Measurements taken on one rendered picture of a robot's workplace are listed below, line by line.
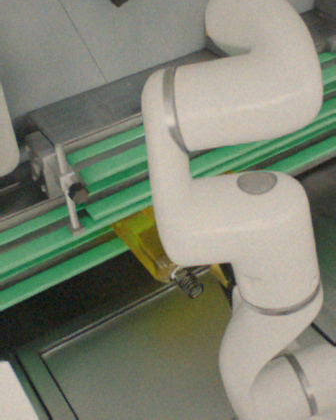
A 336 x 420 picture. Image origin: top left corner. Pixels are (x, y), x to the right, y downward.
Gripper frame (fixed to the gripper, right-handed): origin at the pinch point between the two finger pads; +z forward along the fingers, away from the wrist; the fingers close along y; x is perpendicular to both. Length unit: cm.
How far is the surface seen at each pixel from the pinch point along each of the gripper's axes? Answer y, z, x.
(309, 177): -17, 36, -32
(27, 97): 17.9, 35.5, 23.0
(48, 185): 9.3, 21.6, 23.3
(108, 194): 5.9, 19.7, 14.1
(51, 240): 4.2, 14.1, 25.1
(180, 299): -12.8, 9.3, 6.1
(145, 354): -12.7, 0.2, 15.1
